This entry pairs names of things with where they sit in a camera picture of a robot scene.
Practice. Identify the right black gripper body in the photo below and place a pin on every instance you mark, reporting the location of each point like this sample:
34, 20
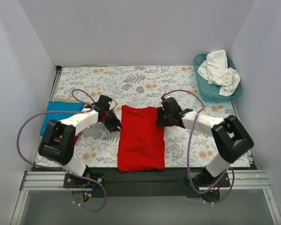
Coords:
161, 117

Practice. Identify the white crumpled t-shirt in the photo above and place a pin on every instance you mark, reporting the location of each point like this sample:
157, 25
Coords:
216, 71

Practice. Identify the teal plastic basket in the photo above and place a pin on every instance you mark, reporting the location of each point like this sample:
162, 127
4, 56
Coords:
210, 92

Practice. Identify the floral table mat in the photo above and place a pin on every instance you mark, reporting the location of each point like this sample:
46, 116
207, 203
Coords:
139, 87

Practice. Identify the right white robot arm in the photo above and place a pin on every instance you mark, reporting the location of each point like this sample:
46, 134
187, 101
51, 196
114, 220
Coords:
231, 138

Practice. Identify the folded dark red t-shirt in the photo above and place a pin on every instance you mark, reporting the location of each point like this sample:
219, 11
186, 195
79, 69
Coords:
76, 138

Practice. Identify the aluminium frame rail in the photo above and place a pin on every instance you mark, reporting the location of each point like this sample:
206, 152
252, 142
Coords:
38, 181

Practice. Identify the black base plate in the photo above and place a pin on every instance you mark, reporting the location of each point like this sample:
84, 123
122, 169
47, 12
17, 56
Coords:
167, 182

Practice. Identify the folded blue t-shirt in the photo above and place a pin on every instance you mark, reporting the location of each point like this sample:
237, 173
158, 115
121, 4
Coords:
60, 106

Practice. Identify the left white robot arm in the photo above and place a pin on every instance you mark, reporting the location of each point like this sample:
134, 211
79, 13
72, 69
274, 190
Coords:
58, 140

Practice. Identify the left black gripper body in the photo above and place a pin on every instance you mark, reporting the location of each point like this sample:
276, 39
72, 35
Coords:
113, 121

